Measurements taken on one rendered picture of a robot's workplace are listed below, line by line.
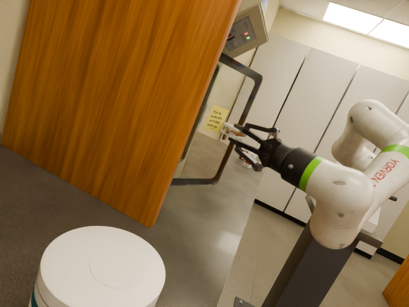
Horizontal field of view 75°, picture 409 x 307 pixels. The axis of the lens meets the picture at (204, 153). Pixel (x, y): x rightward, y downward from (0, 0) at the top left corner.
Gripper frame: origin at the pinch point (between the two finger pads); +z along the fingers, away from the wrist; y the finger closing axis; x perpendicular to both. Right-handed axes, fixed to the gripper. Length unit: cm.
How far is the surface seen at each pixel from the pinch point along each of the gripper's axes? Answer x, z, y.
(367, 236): -82, -37, -27
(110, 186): 30.7, 5.1, -21.2
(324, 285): -86, -32, -62
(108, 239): 48, -24, -11
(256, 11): 13.6, -2.8, 29.2
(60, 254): 54, -25, -11
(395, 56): -352, 58, 131
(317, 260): -81, -24, -51
